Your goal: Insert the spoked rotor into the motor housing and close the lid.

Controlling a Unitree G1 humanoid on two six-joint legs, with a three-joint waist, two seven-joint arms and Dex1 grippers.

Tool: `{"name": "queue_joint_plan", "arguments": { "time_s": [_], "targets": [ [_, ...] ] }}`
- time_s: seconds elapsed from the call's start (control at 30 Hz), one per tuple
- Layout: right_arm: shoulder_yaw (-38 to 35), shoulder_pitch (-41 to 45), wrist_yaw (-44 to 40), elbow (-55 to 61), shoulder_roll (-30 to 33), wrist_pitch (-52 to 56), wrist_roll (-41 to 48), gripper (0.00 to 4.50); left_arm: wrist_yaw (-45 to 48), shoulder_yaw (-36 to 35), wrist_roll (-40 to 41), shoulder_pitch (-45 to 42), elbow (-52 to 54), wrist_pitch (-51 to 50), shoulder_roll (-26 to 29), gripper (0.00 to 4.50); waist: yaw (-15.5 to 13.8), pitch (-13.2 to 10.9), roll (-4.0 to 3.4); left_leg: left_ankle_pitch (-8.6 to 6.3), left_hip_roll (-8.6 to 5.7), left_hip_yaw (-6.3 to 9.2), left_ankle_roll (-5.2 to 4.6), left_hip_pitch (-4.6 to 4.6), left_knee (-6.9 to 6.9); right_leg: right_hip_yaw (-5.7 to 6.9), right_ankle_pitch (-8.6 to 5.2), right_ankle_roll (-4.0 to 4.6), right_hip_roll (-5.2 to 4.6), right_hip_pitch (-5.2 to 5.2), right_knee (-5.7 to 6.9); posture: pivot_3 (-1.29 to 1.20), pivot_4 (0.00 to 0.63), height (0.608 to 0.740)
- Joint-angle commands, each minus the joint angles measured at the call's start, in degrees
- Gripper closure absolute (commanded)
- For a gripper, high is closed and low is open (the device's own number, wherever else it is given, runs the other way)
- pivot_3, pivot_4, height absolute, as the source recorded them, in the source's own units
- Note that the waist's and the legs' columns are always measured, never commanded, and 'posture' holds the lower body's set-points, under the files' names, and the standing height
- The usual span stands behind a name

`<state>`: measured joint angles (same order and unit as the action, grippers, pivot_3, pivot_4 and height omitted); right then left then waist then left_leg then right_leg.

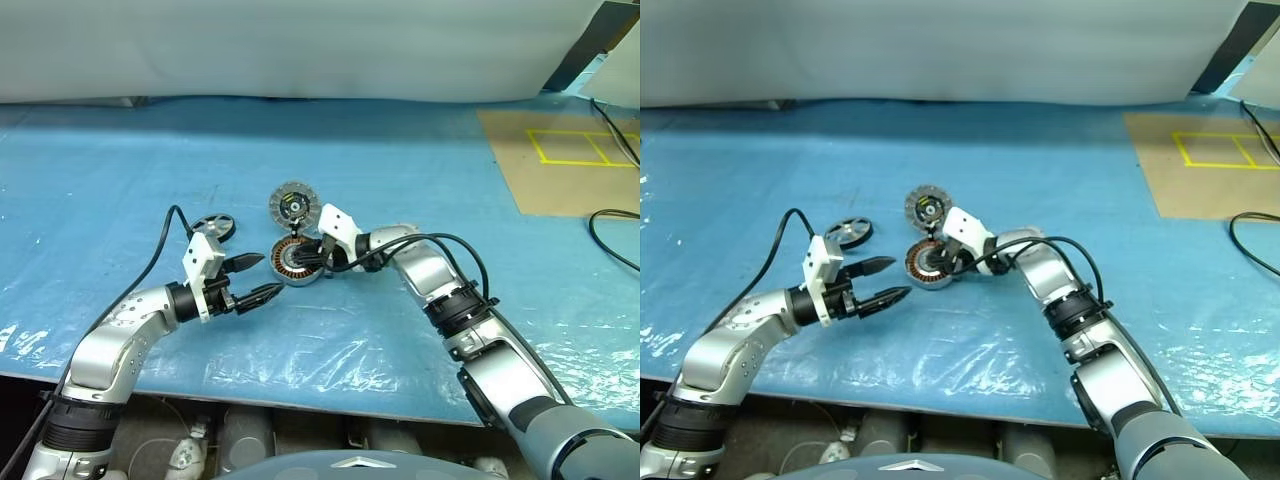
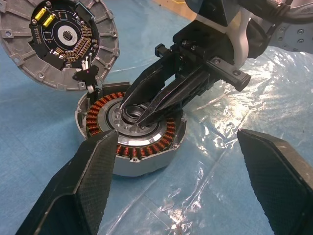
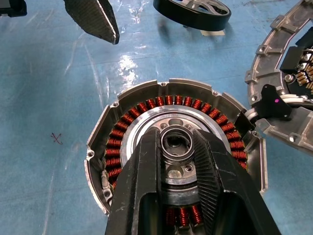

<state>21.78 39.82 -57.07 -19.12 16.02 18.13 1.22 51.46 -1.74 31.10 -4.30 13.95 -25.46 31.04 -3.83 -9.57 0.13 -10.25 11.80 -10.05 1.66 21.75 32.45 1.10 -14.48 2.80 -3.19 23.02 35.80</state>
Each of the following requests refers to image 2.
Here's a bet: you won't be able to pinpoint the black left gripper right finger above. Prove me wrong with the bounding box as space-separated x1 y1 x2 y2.
236 128 313 235

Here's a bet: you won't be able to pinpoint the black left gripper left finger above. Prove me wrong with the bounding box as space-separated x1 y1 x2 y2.
16 129 120 235

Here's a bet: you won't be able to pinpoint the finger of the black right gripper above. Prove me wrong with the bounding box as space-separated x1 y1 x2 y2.
136 70 211 128
121 58 181 115

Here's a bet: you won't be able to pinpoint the silver motor housing copper coils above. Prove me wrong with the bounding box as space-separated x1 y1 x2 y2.
74 82 188 177

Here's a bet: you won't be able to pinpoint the silver motor lid circuit board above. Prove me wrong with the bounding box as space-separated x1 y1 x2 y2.
0 0 121 94

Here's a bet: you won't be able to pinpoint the brown cardboard sheet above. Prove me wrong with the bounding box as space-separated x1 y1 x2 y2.
156 0 198 22

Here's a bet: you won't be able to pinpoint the clear plastic sheet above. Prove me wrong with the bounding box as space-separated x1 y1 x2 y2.
102 45 313 235

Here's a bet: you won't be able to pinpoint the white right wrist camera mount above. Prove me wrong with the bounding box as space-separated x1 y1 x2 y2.
185 0 253 72

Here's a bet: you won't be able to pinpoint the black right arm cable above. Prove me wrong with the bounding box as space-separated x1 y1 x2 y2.
266 0 313 24

